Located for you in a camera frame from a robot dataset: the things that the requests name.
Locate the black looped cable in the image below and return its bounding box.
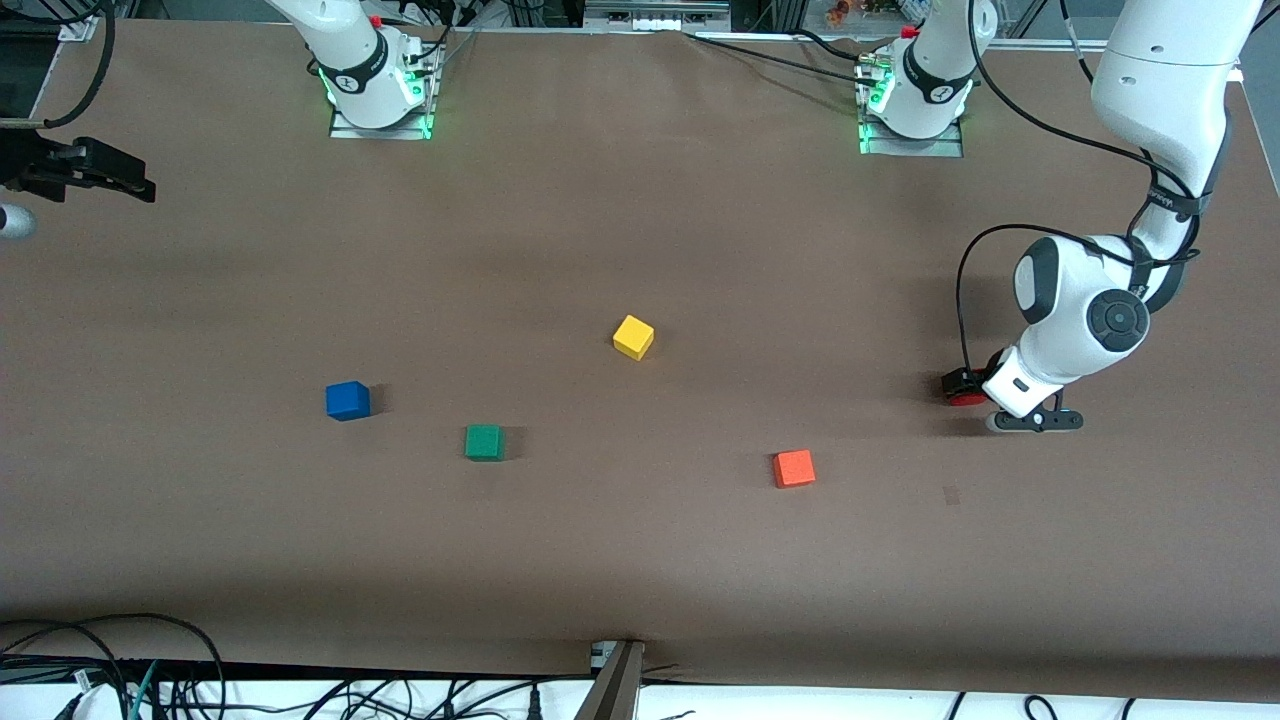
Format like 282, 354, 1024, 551
0, 612, 229, 720

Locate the grey metal camera bracket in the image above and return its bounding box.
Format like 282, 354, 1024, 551
575, 640, 646, 720

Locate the black base power cable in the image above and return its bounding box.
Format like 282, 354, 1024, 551
683, 28, 881, 89

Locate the yellow wooden block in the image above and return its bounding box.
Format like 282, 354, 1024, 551
612, 314, 656, 362

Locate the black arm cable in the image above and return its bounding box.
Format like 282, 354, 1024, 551
40, 0, 117, 131
955, 0, 1201, 376

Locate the red wooden block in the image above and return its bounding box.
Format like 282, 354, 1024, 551
945, 350, 1006, 408

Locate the aluminium table rail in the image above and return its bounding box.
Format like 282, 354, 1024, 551
985, 36, 1246, 83

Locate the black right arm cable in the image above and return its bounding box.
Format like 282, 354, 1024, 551
40, 0, 117, 131

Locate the orange wooden block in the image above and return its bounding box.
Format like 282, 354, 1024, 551
772, 449, 817, 490

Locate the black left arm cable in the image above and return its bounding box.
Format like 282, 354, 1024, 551
955, 0, 1201, 376

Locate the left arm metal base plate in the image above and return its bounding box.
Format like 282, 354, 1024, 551
857, 55, 966, 159

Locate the blue wooden block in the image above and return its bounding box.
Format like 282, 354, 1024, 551
325, 381, 372, 422

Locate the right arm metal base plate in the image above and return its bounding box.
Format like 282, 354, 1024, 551
328, 40, 441, 141

